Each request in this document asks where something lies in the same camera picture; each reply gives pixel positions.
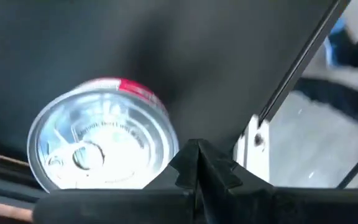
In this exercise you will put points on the red-label tuna can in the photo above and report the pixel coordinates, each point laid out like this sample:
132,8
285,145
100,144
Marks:
104,130

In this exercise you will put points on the black table mat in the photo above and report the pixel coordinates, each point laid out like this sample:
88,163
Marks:
197,46

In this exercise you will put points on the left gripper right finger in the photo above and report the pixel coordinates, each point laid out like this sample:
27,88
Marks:
291,207

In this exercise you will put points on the black aluminium table frame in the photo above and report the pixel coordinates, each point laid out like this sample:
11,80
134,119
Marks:
304,59

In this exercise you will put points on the silver metal bracket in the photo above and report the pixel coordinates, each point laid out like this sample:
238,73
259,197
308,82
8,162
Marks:
256,161

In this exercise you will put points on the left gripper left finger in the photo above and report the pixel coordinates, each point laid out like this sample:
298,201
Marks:
120,207

